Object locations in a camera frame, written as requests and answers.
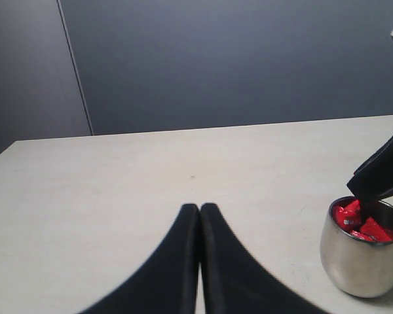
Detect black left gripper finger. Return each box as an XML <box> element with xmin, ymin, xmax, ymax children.
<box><xmin>354</xmin><ymin>135</ymin><xmax>393</xmax><ymax>175</ymax></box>
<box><xmin>200</xmin><ymin>203</ymin><xmax>325</xmax><ymax>314</ymax></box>
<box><xmin>83</xmin><ymin>203</ymin><xmax>200</xmax><ymax>313</ymax></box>
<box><xmin>346</xmin><ymin>130</ymin><xmax>393</xmax><ymax>203</ymax></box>

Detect stainless steel cup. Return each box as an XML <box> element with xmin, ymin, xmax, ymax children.
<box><xmin>320</xmin><ymin>196</ymin><xmax>393</xmax><ymax>298</ymax></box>

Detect candies inside cup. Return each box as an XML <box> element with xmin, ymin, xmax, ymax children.
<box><xmin>332</xmin><ymin>200</ymin><xmax>393</xmax><ymax>243</ymax></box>

